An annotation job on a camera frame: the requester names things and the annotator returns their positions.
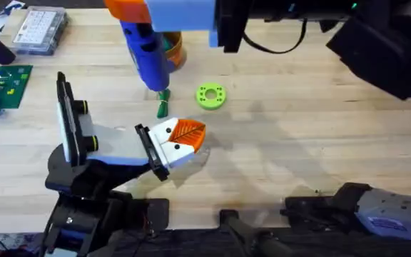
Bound white flat box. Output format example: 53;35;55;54
0;0;27;36

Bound clear plastic parts box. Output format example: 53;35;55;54
10;5;68;56

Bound green board with blocks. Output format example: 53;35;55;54
0;64;34;116

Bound green disc with holes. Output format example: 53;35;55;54
195;82;228;111

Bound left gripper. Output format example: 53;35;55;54
44;114;207;196

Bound black upright left wrist plate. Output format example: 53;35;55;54
56;71;86;167

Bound black cable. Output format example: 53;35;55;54
242;17;308;56

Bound blue electric screwdriver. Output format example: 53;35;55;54
119;19;178;93

